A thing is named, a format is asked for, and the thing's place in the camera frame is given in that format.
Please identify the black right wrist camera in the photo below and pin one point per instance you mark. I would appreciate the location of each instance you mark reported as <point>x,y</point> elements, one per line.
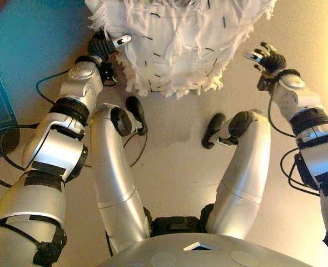
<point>265,82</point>

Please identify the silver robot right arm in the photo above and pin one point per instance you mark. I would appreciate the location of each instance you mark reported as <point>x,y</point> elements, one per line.
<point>314,139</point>

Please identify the white fringed cushion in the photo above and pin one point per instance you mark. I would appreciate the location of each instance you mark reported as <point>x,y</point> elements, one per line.
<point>180,41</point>

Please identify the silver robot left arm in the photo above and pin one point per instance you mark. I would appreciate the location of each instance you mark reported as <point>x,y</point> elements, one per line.
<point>55,144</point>

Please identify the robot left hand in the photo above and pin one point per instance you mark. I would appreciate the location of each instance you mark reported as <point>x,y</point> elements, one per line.
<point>98,47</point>

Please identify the silver robot right leg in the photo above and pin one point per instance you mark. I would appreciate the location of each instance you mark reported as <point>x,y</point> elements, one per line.
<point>244,172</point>

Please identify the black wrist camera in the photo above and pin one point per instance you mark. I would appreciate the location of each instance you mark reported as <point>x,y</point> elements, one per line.
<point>108,73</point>
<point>265,82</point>

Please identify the silver robot left leg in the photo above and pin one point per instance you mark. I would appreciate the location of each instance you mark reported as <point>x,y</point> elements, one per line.
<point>114,172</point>

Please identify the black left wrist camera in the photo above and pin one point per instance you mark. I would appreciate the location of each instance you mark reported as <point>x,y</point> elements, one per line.
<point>108,73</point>

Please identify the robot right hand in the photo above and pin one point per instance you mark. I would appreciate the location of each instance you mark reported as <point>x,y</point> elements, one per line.
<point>273,61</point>

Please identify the silver robot torso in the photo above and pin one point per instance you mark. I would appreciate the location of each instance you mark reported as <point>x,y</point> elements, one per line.
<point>194,250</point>

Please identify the silver robot leg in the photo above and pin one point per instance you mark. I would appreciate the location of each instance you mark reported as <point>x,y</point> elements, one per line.
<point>244,172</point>
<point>114,172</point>

